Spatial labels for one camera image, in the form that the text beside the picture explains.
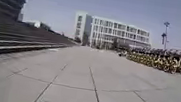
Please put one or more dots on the row of yellow parked bicycles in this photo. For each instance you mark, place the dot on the row of yellow parked bicycles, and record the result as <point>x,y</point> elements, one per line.
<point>159,60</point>

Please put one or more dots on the low pale building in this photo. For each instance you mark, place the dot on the low pale building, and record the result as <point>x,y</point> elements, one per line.
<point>36,24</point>

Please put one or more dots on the wide grey stone steps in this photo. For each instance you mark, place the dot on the wide grey stone steps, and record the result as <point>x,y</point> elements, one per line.
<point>9,38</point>

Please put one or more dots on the grey concrete slab plaza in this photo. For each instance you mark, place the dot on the grey concrete slab plaza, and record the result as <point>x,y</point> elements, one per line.
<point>85,76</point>

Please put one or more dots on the tall lamp pole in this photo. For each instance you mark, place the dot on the tall lamp pole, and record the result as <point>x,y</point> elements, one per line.
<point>165,35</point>

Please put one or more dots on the white multi-storey building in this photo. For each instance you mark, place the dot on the white multi-storey building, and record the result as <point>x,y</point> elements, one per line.
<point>114,31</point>

